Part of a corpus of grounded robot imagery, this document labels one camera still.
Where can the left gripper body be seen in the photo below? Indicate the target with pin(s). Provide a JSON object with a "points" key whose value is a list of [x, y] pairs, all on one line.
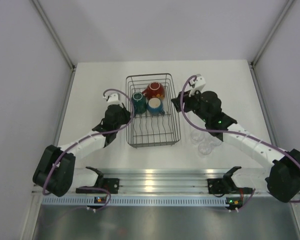
{"points": [[124, 117]]}

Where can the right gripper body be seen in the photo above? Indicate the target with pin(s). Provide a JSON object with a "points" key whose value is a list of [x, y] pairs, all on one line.
{"points": [[192, 103]]}

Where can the dark blue cup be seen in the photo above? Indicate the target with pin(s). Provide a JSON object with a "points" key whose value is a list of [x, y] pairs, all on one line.
{"points": [[155, 106]]}

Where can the red cup white inside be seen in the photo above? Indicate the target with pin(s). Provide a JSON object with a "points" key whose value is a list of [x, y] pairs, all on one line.
{"points": [[154, 90]]}

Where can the dark green mug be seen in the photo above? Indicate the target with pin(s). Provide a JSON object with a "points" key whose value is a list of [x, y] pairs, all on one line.
{"points": [[139, 103]]}

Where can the wire dish rack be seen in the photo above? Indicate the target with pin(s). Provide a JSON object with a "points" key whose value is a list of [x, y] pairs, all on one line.
{"points": [[146, 129]]}

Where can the clear glass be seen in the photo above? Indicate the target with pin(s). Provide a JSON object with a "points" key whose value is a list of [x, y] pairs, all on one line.
{"points": [[204, 149], [197, 136], [214, 141]]}

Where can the clear glass front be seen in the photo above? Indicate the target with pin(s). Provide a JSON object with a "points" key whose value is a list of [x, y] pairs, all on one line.
{"points": [[204, 149]]}

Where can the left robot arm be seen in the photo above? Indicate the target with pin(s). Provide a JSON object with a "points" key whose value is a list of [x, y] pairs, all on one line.
{"points": [[56, 172]]}

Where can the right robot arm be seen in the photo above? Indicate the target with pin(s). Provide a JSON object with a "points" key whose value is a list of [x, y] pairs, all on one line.
{"points": [[280, 175]]}

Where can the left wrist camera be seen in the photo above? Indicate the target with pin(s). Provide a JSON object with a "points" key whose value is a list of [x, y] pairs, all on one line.
{"points": [[113, 98]]}

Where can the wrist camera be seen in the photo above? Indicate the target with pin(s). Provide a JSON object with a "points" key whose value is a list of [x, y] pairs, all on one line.
{"points": [[197, 83], [113, 98]]}

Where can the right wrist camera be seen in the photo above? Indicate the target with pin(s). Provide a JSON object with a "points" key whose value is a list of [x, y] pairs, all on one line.
{"points": [[197, 83]]}

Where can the aluminium mounting rail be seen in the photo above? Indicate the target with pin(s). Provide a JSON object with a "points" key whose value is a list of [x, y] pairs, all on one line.
{"points": [[168, 181]]}

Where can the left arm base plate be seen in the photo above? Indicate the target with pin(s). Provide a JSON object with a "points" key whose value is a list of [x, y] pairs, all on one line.
{"points": [[109, 184]]}

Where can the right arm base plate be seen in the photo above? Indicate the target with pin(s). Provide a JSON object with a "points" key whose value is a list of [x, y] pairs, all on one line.
{"points": [[217, 187]]}

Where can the slotted cable duct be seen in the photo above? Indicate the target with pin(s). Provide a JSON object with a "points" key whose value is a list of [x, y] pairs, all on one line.
{"points": [[124, 201]]}

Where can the right aluminium frame post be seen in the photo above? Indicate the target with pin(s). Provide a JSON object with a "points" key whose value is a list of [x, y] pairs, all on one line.
{"points": [[274, 27]]}

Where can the aluminium frame post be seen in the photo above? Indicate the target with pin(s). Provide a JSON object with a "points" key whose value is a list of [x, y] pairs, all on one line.
{"points": [[274, 27], [53, 33]]}

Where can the left aluminium frame post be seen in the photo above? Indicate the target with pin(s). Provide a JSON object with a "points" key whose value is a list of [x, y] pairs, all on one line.
{"points": [[53, 33]]}

